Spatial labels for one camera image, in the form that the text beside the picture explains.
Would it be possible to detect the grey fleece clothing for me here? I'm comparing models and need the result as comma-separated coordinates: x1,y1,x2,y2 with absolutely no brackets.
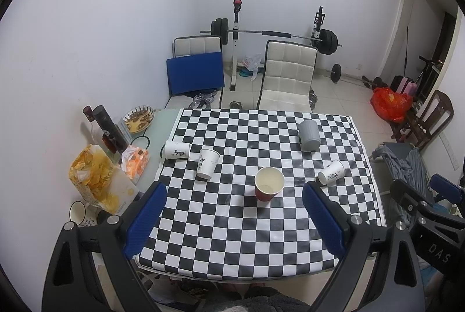
214,285,313,312

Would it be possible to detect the white plastic bag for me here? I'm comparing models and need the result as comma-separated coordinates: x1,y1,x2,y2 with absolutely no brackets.
242,54,263,80

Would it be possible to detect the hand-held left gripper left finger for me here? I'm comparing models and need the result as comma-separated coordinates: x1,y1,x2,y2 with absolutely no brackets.
43,181,168,312

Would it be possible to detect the white printed paper cup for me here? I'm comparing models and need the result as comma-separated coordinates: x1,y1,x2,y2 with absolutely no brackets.
196,148,221,180
164,140,191,161
318,160,345,185

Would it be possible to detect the black scooter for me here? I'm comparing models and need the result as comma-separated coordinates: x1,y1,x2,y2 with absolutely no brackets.
414,56,442,98

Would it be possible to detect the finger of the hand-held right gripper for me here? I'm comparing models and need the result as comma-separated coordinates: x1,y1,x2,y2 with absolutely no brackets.
430,173,465,207
390,179,437,222

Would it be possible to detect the yellow chips bag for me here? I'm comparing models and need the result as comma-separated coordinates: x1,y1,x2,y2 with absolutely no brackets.
69,144,139,214

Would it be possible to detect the brown wooden chair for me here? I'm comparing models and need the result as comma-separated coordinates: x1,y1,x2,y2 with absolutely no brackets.
390,90,455,153

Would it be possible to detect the blue cushion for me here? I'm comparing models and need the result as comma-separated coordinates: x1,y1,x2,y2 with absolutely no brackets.
166,52,225,96

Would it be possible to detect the short barbell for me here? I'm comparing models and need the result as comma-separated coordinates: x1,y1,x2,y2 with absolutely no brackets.
326,63,364,84

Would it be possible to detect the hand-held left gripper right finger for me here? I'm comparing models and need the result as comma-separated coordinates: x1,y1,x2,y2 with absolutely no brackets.
303,182,425,312

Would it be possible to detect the plate of food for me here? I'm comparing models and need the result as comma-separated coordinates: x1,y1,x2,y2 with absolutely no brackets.
123,106,155,134

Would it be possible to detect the door frame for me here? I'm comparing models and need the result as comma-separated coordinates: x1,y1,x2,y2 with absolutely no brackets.
385,0,462,95

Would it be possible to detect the white power strip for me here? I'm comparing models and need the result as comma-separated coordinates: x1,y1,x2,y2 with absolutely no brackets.
439,133,459,171

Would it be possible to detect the long barbell with black plates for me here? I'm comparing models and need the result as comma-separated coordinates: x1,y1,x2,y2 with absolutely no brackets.
201,19,343,55

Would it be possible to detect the grey cloth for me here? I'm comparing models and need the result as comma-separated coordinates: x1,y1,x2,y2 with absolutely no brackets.
374,142,437,196

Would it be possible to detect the grey plastic cup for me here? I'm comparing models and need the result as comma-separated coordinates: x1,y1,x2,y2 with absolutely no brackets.
298,119,321,152

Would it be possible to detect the white barbell rack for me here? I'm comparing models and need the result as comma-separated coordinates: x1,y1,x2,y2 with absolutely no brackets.
229,0,326,92

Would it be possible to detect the black white checkered tablecloth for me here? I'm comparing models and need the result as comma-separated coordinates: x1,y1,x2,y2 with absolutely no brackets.
136,108,386,280

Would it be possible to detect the orange snack packet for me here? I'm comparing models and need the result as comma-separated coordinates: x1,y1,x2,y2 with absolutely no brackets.
121,145,150,185

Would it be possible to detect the pink suitcase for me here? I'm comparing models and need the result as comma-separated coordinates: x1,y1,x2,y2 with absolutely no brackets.
390,75,416,95

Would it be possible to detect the white padded chair with cushion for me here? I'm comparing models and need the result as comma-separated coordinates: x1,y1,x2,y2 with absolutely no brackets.
165,37,225,110

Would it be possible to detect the red paper cup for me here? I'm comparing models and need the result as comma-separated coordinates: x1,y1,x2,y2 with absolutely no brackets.
254,167,286,202

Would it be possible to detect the clear bottle with dark cap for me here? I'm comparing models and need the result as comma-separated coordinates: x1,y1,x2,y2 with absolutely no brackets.
83,106,120,164

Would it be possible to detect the dark cylindrical bottle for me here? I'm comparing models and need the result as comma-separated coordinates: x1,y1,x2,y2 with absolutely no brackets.
92,106,129,153

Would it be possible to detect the black wire ring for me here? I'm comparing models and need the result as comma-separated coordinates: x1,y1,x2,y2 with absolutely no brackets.
131,137,151,153

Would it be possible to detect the red plastic bag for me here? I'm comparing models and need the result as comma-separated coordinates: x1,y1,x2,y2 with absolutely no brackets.
370,87,413,123

